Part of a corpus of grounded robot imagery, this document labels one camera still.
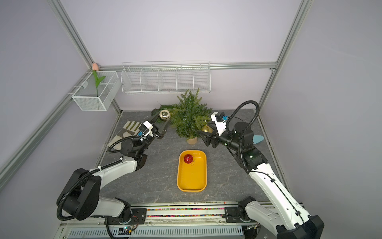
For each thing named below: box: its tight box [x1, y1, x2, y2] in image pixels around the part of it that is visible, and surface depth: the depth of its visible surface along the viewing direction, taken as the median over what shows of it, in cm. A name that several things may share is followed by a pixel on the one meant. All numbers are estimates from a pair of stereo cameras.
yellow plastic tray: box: [176, 149, 208, 193], surface depth 90 cm
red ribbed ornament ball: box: [183, 153, 193, 164], surface depth 92 cm
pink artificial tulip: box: [92, 62, 106, 98], surface depth 92 cm
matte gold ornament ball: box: [201, 124, 214, 134], surface depth 77 cm
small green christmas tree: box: [165, 87, 213, 145], surface depth 80 cm
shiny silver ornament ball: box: [159, 109, 171, 122], surface depth 67 cm
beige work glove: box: [107, 120, 142, 150], surface depth 111 cm
